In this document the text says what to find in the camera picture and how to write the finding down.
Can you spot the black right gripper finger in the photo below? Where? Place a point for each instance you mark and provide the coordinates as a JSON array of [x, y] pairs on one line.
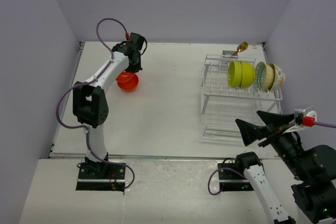
[[275, 119], [250, 132]]

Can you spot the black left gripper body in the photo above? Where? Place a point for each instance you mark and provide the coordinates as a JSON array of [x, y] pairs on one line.
[[134, 67]]

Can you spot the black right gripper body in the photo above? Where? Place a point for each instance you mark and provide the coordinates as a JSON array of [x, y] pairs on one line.
[[287, 144]]

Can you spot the orange bowl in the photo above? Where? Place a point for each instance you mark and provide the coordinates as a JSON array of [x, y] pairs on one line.
[[126, 77], [130, 85]]

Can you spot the green bowl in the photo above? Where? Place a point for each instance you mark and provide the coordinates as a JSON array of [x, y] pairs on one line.
[[234, 74], [248, 75]]

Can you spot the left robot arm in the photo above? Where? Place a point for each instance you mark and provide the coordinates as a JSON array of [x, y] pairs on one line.
[[90, 105]]

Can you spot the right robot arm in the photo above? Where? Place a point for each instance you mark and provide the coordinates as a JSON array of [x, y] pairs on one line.
[[310, 176]]

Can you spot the teal patterned white bowl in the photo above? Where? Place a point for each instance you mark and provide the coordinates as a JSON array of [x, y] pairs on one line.
[[264, 76]]

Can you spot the yellow floral white bowl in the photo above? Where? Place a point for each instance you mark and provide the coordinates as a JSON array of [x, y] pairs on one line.
[[279, 77]]

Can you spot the gold spoon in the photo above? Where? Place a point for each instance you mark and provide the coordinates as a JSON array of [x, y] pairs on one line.
[[240, 48]]

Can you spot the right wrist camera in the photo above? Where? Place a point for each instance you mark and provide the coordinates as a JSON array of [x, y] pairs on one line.
[[304, 117]]

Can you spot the white wire dish rack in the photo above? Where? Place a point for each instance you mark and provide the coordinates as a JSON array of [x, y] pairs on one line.
[[221, 105]]

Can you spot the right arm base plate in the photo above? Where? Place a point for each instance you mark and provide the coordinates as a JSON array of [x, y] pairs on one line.
[[230, 181]]

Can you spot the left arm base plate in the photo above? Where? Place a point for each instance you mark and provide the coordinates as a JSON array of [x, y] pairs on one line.
[[94, 176]]

